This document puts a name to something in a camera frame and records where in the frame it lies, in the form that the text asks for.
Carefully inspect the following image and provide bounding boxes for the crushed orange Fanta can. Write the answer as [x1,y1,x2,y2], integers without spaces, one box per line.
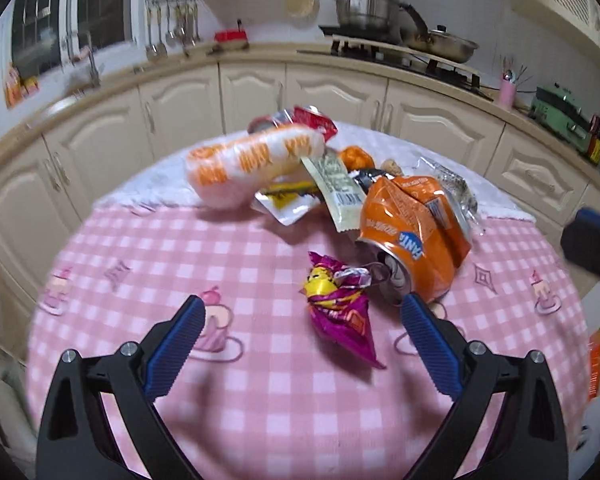
[356,176,471,304]

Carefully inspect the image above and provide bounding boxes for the purple yellow candy wrapper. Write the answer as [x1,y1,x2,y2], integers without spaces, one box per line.
[301,252,389,370]

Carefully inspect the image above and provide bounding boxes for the green white snack wrapper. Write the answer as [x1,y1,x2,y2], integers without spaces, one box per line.
[301,152,366,233]

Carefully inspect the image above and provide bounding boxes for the crushed red cola can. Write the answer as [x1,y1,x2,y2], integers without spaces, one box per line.
[247,105,338,141]

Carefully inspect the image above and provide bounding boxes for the orange white plastic bag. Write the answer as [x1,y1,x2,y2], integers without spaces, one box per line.
[185,124,326,210]

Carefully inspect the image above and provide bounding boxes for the chrome kitchen faucet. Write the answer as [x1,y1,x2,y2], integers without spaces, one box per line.
[66,30,102,91]

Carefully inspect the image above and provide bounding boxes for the kitchen window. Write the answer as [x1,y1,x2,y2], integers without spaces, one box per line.
[10,0,132,79]

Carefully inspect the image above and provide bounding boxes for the orange rice bag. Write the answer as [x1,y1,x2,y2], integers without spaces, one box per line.
[588,328,600,401]

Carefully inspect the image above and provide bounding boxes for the green rice cooker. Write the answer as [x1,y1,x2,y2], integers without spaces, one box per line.
[529,84,591,154]

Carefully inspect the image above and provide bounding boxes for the clear plastic wrapper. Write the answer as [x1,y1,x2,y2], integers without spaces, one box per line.
[416,156,486,238]

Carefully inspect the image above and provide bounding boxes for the pink utensil cup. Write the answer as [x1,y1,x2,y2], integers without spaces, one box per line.
[496,78,517,110]

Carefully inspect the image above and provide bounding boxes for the pink checkered tablecloth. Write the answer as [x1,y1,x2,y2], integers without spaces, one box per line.
[25,120,594,480]

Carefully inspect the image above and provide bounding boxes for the steel wok with lid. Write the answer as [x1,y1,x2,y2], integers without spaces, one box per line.
[400,2,479,63]

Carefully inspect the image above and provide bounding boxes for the black gas stove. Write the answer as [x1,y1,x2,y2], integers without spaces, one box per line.
[297,36,493,102]

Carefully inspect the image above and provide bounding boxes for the orange tangerine peel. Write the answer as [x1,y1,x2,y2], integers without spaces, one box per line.
[338,145,376,172]

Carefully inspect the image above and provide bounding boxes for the cream lower cabinets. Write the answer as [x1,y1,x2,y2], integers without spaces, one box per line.
[0,52,600,354]

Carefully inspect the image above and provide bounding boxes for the yellow white sauce packet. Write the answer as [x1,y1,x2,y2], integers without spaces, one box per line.
[254,181,322,226]

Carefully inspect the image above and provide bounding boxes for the stainless steel steamer pot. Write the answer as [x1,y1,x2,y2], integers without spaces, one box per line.
[332,0,401,32]

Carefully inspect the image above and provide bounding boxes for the round woven trivet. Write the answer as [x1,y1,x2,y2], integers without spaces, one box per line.
[285,0,316,18]

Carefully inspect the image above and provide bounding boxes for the orange dish soap bottle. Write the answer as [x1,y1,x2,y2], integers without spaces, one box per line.
[4,63,23,110]

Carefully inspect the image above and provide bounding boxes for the red bowl on counter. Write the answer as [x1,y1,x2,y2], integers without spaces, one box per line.
[213,18,249,52]

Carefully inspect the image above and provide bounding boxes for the hanging utensil rack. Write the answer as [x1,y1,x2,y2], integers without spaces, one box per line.
[144,0,204,62]

